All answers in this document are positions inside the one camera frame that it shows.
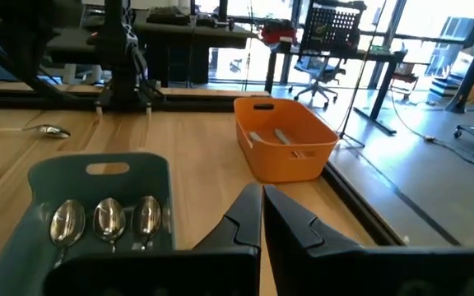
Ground black perforated crate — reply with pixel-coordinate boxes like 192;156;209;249
300;1;368;53

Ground orange plastic bin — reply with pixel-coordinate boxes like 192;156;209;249
233;96;340;184

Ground dark teal plastic bin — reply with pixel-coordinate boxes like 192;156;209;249
0;151;177;296

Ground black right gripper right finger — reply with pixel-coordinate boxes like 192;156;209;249
263;183;364;296

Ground black post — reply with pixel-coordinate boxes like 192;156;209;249
444;36;474;114

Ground spoon with solid blue handle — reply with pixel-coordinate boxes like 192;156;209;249
92;197;127;254

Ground stacked steps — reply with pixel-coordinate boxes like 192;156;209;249
425;72;467;99

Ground black desk with keyboard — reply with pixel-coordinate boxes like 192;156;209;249
132;18;259;90

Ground floor cable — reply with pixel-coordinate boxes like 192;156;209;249
388;84;474;165

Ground large window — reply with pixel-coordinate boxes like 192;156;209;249
193;0;474;90

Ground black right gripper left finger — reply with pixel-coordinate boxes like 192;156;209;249
193;183;263;249

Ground cutlery piece with grey handle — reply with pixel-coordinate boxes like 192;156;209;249
272;127;292;146

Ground red object on desk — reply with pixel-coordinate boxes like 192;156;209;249
260;19;299;46

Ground black keyboard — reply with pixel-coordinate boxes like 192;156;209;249
145;5;193;26

